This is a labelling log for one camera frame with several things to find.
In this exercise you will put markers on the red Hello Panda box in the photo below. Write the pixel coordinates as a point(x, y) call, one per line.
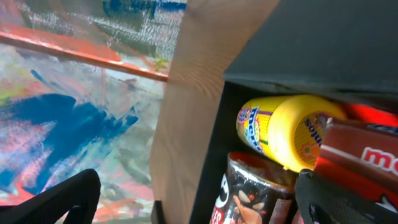
point(362, 158)

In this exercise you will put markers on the colourful painted floor mat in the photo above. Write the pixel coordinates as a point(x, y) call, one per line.
point(61, 116)

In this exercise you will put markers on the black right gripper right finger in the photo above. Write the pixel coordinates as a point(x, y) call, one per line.
point(320, 200)

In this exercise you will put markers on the dark green gift box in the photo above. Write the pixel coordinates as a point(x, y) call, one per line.
point(229, 52)

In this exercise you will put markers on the red Hacks candy bag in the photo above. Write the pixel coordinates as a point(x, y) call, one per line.
point(369, 114)

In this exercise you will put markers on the red Pringles can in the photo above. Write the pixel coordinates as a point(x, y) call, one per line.
point(254, 190)

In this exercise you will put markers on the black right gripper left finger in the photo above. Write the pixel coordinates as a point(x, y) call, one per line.
point(76, 197)

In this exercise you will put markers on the yellow candy bottle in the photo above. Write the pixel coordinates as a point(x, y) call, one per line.
point(287, 129)

